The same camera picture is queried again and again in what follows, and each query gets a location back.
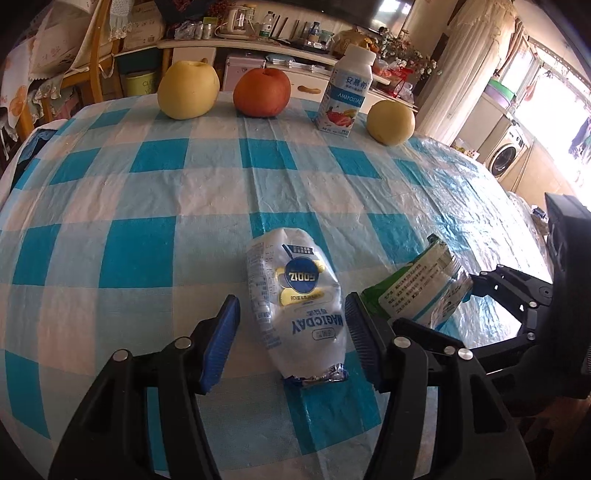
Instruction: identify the light green waste bin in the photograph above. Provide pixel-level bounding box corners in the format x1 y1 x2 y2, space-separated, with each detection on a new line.
120 71 161 99

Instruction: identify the white cardboard box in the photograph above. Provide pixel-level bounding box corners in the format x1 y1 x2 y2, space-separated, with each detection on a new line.
121 8 168 52

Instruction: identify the small yellow pear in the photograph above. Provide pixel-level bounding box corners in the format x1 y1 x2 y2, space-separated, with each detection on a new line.
366 99 417 147

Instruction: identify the flower bouquet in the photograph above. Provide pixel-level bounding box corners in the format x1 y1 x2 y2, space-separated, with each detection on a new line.
378 29 438 78

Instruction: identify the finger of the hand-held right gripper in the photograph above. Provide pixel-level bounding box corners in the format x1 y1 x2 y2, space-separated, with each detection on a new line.
392 318 541 376
468 265 555 325

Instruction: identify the pink storage box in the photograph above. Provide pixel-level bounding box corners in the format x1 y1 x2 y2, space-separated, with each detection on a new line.
224 54 267 92

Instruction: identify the white blue yogurt bottle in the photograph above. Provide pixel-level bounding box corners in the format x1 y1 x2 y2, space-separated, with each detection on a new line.
316 44 378 137

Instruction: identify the white blue snack packet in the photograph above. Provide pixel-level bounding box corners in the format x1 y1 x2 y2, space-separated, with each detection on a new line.
245 226 350 387

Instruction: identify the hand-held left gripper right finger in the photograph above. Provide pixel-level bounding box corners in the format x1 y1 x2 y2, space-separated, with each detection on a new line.
344 293 527 480

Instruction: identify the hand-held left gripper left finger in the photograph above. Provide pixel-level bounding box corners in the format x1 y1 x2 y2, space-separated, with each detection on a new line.
48 295 241 480

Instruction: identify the white electric kettle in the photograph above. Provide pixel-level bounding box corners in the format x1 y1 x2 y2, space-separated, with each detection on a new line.
218 6 256 38

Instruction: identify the large yellow pear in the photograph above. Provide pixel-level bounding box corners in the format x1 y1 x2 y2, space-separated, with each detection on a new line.
157 60 221 121

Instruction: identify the cream cabinet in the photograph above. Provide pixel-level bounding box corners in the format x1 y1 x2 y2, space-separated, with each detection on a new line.
157 36 422 112

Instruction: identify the purple plastic basin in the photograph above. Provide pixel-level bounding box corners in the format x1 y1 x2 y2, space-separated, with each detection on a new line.
486 78 516 105

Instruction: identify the cream curtain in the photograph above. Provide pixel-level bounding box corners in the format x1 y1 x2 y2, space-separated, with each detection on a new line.
417 4 523 145

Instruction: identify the green white snack packet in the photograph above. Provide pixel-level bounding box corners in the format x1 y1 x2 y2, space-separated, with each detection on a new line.
361 233 475 332

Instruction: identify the black television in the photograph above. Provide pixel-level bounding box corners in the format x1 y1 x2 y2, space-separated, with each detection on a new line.
364 0 417 34

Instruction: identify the red apple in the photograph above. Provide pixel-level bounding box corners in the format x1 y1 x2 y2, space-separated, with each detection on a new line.
233 67 292 119

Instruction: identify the clear plastic water bottle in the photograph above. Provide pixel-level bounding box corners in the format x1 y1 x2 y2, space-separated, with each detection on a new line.
257 11 276 41

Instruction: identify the washing machine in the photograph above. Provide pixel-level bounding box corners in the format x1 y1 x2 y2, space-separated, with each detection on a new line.
484 128 530 179

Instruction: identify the blue checked tablecloth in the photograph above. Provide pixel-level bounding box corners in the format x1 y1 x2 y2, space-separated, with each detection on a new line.
0 90 561 480

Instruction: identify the wooden chair with cloth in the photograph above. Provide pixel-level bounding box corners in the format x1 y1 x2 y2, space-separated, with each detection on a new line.
0 27 62 140

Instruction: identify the golden ornament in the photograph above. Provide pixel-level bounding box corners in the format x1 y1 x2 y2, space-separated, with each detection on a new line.
334 27 371 59

